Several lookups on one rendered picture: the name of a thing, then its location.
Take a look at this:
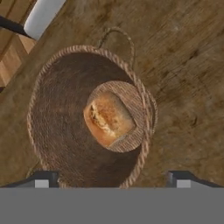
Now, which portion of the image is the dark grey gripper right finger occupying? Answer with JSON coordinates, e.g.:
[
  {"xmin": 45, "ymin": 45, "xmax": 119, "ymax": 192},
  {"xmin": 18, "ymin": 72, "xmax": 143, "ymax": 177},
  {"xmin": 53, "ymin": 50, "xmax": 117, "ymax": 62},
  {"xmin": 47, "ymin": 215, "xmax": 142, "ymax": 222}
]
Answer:
[{"xmin": 167, "ymin": 170, "xmax": 223, "ymax": 189}]

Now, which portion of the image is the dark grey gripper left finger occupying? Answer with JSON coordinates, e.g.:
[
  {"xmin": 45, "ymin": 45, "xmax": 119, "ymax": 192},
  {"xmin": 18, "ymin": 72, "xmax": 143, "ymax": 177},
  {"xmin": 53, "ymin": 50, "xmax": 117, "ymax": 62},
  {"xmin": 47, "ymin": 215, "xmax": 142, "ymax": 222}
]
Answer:
[{"xmin": 2, "ymin": 170, "xmax": 60, "ymax": 189}]

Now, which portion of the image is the brown woven wicker basket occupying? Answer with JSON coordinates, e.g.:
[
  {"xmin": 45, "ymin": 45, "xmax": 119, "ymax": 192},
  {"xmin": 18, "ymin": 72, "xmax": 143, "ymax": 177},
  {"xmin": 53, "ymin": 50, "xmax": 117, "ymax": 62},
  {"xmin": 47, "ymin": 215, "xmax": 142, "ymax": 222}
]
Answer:
[{"xmin": 26, "ymin": 26, "xmax": 159, "ymax": 189}]

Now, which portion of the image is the golden brown bread loaf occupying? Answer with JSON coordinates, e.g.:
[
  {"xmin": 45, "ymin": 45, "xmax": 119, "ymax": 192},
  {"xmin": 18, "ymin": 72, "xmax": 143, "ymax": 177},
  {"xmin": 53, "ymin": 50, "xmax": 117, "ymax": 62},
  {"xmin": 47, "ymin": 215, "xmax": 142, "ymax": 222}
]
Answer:
[{"xmin": 83, "ymin": 90, "xmax": 137, "ymax": 148}]

